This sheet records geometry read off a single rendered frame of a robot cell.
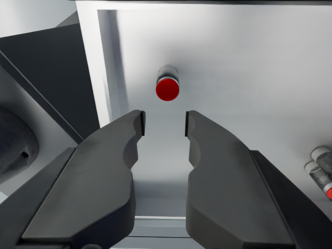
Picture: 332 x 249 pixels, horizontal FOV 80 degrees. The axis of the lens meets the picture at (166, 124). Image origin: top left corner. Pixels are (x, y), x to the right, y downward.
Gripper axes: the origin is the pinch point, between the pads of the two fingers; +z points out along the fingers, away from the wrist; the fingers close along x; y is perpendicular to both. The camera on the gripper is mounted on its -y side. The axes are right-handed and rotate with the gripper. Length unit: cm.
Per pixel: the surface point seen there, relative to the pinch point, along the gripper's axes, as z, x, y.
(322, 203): 9.8, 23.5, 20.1
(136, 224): 93, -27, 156
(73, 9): 98, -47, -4
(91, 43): 10.4, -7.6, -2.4
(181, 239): 48, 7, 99
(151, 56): 10.2, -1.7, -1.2
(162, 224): 93, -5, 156
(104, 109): 10.4, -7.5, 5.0
